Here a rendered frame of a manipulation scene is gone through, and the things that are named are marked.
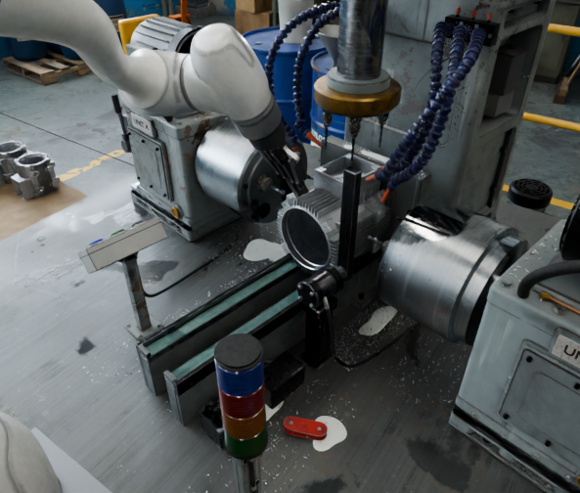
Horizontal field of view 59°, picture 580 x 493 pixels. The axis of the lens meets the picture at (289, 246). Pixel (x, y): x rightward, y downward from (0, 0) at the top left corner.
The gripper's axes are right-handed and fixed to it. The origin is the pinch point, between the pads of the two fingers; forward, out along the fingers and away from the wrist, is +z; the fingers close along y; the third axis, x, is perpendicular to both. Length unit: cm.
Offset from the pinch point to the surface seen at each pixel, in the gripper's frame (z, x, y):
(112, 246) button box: -15.4, 36.1, 14.5
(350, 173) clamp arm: -14.5, -0.9, -19.8
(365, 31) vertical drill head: -24.6, -23.7, -9.2
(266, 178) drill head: 4.5, 0.1, 13.0
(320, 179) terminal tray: 1.4, -4.4, -2.7
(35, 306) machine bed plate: 2, 60, 42
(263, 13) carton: 259, -285, 432
